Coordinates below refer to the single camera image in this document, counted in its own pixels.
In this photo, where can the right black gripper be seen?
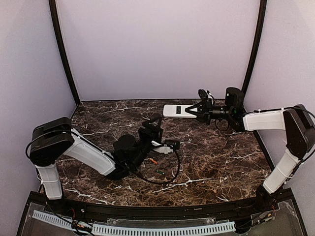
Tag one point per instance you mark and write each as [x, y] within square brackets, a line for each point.
[206, 112]

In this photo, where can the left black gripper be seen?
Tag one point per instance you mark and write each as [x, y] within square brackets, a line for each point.
[150, 131]

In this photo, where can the white red remote control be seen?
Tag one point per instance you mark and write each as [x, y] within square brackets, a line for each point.
[174, 111]

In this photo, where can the orange battery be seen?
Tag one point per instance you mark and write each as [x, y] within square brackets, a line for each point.
[153, 161]

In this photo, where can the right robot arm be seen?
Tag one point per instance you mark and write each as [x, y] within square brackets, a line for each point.
[296, 121]

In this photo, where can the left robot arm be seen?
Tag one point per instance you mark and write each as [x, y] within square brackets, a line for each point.
[56, 138]

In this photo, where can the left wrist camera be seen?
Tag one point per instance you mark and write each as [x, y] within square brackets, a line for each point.
[168, 146]

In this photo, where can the black front rail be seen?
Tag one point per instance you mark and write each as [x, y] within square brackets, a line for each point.
[234, 210]

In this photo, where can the centre white cable duct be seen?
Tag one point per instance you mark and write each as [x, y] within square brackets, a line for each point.
[206, 230]

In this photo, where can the white cable duct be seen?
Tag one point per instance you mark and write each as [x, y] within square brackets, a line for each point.
[206, 230]
[52, 219]

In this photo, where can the right black frame post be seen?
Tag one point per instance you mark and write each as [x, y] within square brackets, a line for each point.
[255, 45]

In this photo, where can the black frame post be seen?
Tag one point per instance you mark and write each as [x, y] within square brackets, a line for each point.
[62, 50]
[255, 45]

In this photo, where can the left white cable duct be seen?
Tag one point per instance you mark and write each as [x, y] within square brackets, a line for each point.
[52, 219]

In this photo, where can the left black frame post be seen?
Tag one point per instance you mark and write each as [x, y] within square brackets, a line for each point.
[62, 50]

